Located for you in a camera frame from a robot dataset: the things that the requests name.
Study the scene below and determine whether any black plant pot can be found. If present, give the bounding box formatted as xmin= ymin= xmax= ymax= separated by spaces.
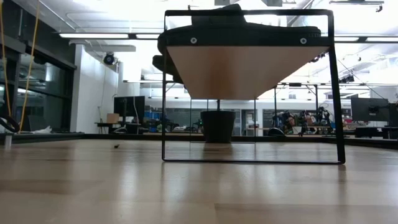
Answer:
xmin=200 ymin=110 xmax=237 ymax=144

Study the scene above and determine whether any black computer monitor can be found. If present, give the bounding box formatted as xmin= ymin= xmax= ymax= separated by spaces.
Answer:
xmin=351 ymin=97 xmax=390 ymax=123
xmin=113 ymin=95 xmax=146 ymax=119

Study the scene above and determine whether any dark office desk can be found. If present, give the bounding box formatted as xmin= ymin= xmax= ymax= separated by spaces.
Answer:
xmin=95 ymin=121 xmax=142 ymax=135

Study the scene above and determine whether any background robot workstation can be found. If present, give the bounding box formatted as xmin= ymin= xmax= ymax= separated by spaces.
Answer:
xmin=268 ymin=105 xmax=332 ymax=137

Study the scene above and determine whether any long ceiling light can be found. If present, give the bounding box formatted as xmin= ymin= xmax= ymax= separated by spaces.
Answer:
xmin=58 ymin=32 xmax=130 ymax=40

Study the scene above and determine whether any wooden shelf with black frame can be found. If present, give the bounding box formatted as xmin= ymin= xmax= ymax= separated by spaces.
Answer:
xmin=161 ymin=9 xmax=346 ymax=165

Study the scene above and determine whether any black round wall device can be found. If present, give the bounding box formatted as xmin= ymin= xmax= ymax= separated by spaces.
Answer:
xmin=103 ymin=52 xmax=116 ymax=66

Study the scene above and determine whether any black aluminium table frame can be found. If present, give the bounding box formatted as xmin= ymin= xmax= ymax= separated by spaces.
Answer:
xmin=0 ymin=132 xmax=398 ymax=150

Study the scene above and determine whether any yellow cable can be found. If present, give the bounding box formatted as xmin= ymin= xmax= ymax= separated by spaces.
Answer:
xmin=17 ymin=0 xmax=42 ymax=134

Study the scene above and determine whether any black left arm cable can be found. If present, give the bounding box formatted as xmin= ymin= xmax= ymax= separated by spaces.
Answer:
xmin=0 ymin=114 xmax=21 ymax=134

